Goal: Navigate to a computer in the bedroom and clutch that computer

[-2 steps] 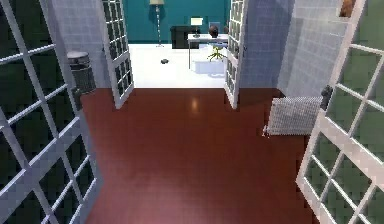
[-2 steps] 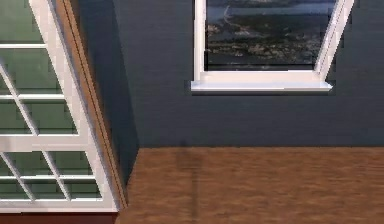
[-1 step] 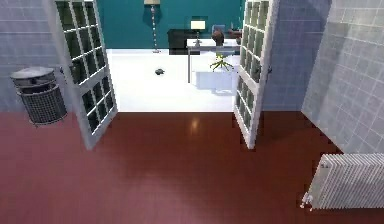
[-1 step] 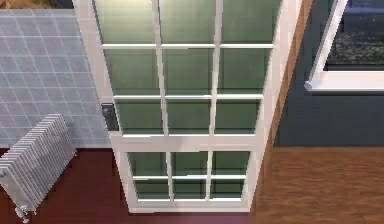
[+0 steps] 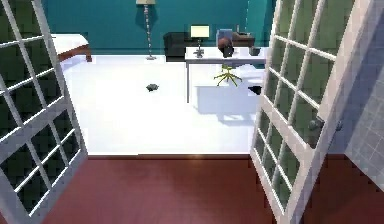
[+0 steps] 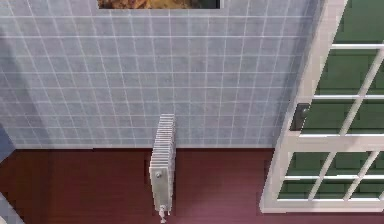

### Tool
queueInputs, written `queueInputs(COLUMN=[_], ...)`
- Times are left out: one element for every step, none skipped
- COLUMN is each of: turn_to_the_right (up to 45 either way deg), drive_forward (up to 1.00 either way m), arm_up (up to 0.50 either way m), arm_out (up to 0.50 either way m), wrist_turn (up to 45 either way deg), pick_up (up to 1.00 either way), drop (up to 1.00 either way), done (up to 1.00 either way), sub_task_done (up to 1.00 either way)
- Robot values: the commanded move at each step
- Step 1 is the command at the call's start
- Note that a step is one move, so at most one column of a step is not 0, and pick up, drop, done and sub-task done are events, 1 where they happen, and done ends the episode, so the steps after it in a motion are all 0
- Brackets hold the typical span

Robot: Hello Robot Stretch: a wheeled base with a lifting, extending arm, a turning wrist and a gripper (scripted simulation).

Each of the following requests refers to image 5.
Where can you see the desk lamp with yellow shade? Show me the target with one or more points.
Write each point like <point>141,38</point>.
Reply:
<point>199,32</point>

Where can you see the black armchair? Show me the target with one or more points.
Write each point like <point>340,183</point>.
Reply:
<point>175,45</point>

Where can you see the small dark floor object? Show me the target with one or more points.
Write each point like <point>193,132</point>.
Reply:
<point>152,87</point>

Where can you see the floor lamp with pale shade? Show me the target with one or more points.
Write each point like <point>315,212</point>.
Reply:
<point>146,20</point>

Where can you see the bed with white cover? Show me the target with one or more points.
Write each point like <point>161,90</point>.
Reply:
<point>70,45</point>

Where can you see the white desk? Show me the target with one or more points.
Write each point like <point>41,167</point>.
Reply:
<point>216,57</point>

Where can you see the grey round door knob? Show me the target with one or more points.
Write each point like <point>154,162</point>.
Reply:
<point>315,125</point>

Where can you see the small dark bowl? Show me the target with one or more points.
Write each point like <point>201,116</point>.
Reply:
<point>254,51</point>

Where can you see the white glazed room door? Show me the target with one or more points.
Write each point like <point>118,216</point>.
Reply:
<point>293,110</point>
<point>33,110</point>

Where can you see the brown chair with green base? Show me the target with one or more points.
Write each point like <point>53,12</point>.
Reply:
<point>227,50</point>

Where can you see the blue box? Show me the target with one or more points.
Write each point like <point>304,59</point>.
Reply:
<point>224,34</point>

